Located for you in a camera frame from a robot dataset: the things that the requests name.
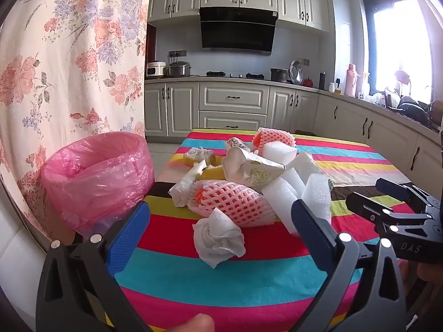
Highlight floral curtain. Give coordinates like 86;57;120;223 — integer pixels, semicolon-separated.
0;0;155;222

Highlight pink foam fruit net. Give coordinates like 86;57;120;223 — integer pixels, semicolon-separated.
252;128;297;153
188;179;277;229

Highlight white rice cooker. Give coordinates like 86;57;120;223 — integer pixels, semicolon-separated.
146;61;166;77

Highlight white foam block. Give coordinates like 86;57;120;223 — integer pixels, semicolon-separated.
261;168;305;211
263;143;298;167

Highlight pink thermos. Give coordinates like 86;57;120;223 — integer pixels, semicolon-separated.
344;63;358;97

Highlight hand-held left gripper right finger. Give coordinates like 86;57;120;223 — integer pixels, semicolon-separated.
291;199;407;332

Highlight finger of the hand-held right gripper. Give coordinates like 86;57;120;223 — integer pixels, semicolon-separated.
376;177;441;212
346;192;398;227

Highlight kitchen window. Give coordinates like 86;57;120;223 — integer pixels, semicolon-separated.
360;0;437;94

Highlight steel rice cooker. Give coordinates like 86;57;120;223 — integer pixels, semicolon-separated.
168;61;192;77

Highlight white plastic packet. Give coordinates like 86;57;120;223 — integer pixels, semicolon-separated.
168;161;208;208

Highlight person's right hand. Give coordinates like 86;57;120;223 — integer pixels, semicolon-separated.
398;259;443;319

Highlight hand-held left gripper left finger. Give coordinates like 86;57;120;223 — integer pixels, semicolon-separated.
36;201;153;332

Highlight crumpled green print paper cup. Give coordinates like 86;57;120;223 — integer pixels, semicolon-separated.
221;147;286;187

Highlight striped colourful tablecloth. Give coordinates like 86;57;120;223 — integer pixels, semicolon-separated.
114;128;416;332

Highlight black range hood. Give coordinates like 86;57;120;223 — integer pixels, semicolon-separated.
200;7;278;56

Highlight white foam wrap roll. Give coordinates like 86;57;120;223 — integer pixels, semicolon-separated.
279;174;333;236

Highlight white foam sheet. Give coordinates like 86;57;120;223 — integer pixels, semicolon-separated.
287;152;324;185

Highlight white tissue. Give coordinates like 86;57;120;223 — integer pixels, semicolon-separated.
193;207;245;268

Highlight black gas stove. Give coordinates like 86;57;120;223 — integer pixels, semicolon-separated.
207;71;265;78

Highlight person's left hand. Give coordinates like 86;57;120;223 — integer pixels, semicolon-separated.
163;313;215;332

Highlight dish rack with dishes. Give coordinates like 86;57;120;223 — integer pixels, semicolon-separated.
384;76;443;128

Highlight trash bin with pink bag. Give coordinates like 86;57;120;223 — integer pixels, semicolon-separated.
40;132;155;239

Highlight white lower kitchen cabinets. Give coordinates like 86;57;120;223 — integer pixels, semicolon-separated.
144;81;443;198

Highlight steel pot lid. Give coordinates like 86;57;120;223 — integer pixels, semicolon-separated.
289;60;304;84

